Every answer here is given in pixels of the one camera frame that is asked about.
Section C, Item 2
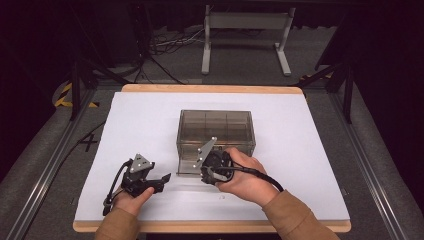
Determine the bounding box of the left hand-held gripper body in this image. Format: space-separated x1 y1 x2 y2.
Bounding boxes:
120 153 156 198

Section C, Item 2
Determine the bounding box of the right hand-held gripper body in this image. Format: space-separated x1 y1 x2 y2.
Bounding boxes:
192 136 235 186

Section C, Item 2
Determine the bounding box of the smoky transparent plastic drawer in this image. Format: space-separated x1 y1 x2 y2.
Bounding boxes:
177 149 256 158
176 153 205 177
176 143 256 152

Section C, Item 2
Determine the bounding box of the smoky transparent drawer box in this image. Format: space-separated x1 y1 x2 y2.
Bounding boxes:
175 109 257 160

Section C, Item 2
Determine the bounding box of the person's left hand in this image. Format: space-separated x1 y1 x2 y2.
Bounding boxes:
112 186 156 217

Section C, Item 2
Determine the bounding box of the person's right hand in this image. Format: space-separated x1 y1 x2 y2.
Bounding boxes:
214 147 281 208

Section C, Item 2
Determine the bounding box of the white table sheet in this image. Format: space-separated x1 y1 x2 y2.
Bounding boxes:
73 91 352 223

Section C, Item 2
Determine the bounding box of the black tripod stand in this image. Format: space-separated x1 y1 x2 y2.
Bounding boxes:
289 59 356 125
68 57 135 122

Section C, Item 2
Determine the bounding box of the yellow black hazard tape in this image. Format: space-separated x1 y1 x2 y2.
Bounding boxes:
53 81 101 109

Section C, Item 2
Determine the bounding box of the white metal stand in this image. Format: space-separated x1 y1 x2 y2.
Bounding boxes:
200 3 297 77

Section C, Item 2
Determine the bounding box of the left hand-held gripper cable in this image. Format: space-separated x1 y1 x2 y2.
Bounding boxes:
102 159 134 217

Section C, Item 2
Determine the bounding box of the hand-held gripper cable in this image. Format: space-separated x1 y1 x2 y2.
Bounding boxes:
102 159 134 217
213 164 285 194

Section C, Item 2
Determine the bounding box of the right hand-held gripper cable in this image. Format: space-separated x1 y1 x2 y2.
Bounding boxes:
213 164 285 194

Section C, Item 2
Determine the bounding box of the black floor cable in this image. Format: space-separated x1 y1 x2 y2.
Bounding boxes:
54 121 108 174

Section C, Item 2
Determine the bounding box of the aluminium floor rail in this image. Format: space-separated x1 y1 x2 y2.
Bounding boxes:
327 89 410 240
5 87 98 240

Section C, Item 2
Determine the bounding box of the bundle of floor cables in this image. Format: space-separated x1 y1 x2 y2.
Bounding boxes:
147 27 206 57

